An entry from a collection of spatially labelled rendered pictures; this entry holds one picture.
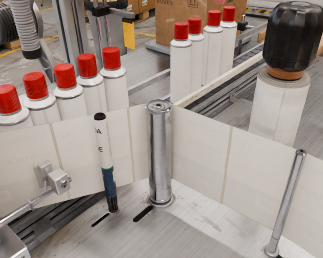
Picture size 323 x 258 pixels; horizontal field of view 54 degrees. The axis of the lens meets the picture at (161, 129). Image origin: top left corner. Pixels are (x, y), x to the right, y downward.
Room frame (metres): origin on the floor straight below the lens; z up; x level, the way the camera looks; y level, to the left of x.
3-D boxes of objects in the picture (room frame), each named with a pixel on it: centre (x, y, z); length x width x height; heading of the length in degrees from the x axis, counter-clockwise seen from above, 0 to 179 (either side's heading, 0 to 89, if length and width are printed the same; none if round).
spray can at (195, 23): (0.77, -0.08, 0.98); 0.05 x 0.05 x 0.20
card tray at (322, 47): (1.35, -0.62, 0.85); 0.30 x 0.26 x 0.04; 138
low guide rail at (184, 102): (0.80, -0.17, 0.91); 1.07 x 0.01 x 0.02; 138
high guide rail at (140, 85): (0.85, -0.12, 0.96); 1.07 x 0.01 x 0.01; 138
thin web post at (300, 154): (0.28, -0.16, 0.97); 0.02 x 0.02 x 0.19
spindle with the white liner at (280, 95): (0.48, -0.21, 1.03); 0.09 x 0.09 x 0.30
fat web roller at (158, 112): (0.38, 0.00, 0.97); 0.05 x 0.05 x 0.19
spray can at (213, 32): (0.83, -0.14, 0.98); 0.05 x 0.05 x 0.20
